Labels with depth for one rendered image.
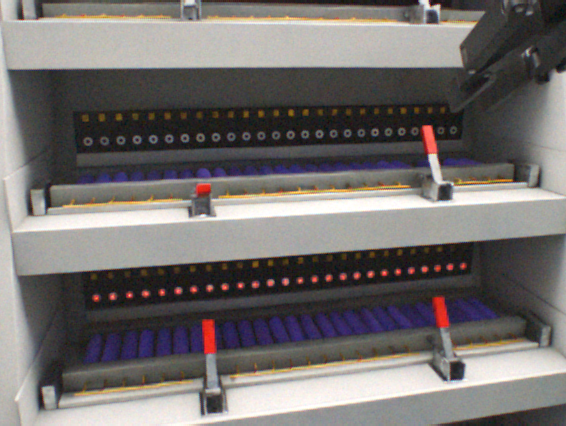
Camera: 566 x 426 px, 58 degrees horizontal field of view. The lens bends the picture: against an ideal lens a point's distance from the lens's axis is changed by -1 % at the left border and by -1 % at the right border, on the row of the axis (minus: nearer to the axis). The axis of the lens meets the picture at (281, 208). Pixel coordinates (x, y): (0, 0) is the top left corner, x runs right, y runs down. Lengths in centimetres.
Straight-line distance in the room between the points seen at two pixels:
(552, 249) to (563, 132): 14
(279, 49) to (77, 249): 29
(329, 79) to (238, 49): 25
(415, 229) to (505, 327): 20
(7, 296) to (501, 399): 53
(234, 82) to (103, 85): 18
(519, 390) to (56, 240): 52
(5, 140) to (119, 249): 15
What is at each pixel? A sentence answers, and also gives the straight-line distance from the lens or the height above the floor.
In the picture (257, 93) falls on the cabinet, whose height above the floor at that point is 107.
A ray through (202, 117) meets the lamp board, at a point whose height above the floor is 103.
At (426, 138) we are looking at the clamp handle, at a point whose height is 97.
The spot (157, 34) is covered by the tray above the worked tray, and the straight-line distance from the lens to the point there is 55.
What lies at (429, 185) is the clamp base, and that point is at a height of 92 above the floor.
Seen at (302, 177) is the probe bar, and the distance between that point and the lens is 60.
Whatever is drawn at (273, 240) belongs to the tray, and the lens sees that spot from 53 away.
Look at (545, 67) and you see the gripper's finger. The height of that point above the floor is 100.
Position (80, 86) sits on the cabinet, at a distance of 75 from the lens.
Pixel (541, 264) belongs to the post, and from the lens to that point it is 74.
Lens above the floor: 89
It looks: 1 degrees up
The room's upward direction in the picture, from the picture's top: 4 degrees counter-clockwise
